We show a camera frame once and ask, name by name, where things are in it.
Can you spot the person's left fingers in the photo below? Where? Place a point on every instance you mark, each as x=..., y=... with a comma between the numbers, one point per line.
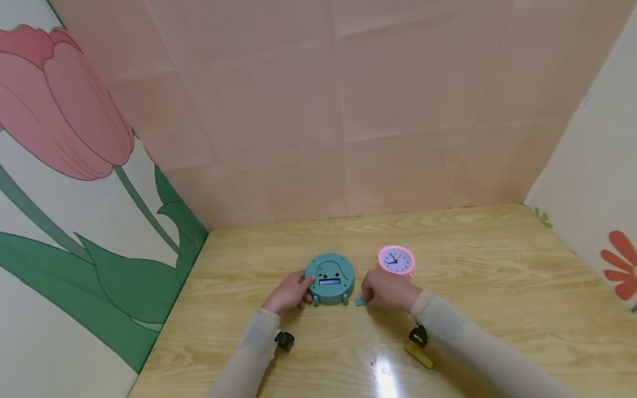
x=305, y=299

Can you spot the person's left thumb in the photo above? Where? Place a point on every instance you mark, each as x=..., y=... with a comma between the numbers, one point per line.
x=307, y=281

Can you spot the teal round clock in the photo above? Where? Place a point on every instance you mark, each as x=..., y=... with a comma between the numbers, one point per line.
x=329, y=269

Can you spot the person's right fingers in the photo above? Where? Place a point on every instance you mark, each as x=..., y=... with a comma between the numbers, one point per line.
x=368, y=288

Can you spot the person's right hand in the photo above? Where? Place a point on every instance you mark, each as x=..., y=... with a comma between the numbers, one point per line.
x=393, y=289

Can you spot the black wrist band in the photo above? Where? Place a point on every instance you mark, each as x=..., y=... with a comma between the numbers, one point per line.
x=418, y=335
x=285, y=340

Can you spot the pink round clock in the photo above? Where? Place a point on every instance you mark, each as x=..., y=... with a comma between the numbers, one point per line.
x=396, y=260

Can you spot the small teal battery cover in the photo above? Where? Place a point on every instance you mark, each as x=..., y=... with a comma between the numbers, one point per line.
x=360, y=302

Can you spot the person's left hand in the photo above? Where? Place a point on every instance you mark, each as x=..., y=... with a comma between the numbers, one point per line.
x=285, y=293

